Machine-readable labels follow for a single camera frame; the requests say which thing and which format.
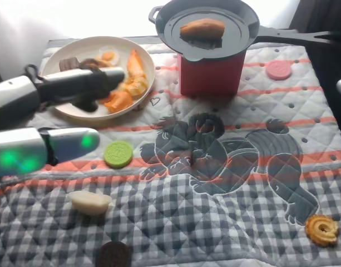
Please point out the black frying pan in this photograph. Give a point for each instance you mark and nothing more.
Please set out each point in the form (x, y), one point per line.
(242, 16)

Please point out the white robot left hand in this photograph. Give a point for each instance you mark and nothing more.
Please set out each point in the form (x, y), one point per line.
(14, 97)

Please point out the golden toy dumpling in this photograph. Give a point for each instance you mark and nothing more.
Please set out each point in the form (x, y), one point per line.
(89, 62)

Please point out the toy fried egg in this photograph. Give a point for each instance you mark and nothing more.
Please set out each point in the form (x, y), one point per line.
(109, 55)

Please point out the grey checked quilt with bear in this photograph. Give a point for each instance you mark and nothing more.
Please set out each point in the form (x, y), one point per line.
(187, 222)

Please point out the brown toy meat piece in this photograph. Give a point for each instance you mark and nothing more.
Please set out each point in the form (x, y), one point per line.
(68, 63)

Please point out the orange toy shrimp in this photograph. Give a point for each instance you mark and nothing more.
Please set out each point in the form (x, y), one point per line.
(135, 66)

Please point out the red cube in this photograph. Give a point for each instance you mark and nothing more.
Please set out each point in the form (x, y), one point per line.
(212, 75)

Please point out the white toy dumpling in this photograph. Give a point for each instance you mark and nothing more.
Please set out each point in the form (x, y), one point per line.
(89, 202)

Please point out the pink round cookie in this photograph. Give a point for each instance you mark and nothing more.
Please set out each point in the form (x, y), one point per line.
(278, 70)

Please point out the green round cookie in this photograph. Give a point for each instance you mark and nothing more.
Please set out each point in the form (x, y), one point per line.
(118, 154)

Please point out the orange toy peel piece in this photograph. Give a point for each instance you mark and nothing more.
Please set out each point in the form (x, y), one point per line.
(120, 101)

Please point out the black curtain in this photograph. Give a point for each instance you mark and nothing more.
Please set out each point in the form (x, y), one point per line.
(320, 14)

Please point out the orange toy sweet potato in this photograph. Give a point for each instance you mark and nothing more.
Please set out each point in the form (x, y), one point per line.
(203, 27)

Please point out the yellow swirl butter cookie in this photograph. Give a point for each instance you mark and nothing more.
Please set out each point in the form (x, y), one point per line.
(315, 225)

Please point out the brown sandwich cookie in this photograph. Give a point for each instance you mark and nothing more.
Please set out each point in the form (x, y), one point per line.
(113, 254)

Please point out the cream round plate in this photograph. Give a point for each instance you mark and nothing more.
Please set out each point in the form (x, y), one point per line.
(64, 53)

